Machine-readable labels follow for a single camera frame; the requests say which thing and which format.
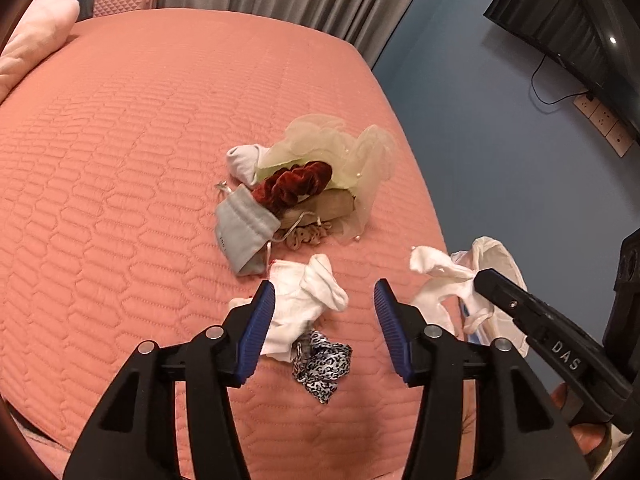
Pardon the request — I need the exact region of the white sock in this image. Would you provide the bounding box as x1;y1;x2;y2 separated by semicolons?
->
409;246;495;336
226;144;269;188

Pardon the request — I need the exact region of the white cloth piece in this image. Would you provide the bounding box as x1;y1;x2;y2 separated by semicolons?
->
260;254;349;363

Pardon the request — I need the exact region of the leopard print satin scrunchie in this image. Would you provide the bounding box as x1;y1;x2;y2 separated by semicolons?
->
292;330;352;404

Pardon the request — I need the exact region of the white lined trash bin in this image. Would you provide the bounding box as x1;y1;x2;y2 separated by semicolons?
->
451;236;529;358

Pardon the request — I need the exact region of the right human hand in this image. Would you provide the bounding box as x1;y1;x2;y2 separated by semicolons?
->
551;381;614;470

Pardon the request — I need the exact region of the beige scrunchie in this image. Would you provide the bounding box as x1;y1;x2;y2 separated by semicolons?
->
285;222;332;252

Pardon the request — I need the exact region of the dark red velvet scrunchie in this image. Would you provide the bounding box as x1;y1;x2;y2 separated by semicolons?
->
252;160;333;216

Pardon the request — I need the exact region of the beige fabric pouch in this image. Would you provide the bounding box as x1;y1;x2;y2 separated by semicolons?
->
280;188;355;229

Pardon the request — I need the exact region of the white sock under tulle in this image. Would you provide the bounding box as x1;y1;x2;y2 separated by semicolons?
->
226;144;269;188

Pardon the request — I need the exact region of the cream tulle bow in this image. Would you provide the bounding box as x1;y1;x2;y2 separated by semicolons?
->
255;114;397;243

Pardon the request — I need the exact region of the pink quilted bed mattress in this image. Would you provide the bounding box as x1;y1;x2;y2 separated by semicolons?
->
1;9;444;479

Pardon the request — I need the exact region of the pink pillow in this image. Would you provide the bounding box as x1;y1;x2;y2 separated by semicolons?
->
0;0;80;101

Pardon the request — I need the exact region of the grey drawstring pouch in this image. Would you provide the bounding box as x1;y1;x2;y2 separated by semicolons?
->
215;184;281;276

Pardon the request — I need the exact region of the wall socket panel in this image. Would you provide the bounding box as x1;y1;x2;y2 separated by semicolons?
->
573;93;634;158

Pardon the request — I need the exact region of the black power cable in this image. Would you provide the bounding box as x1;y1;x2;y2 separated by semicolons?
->
529;54;589;108

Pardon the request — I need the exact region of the wall mounted television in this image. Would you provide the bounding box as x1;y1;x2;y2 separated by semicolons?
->
485;0;639;136

